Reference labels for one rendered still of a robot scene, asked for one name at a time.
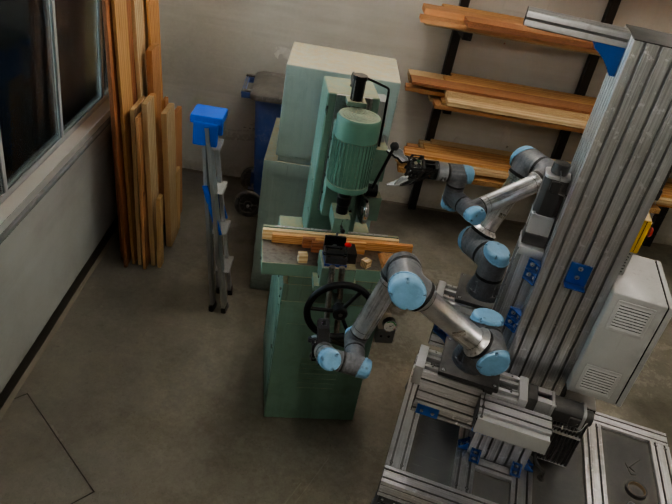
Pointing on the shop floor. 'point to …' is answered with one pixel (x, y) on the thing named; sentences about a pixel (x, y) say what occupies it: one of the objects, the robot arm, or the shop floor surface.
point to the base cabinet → (293, 396)
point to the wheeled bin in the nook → (247, 203)
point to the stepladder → (214, 198)
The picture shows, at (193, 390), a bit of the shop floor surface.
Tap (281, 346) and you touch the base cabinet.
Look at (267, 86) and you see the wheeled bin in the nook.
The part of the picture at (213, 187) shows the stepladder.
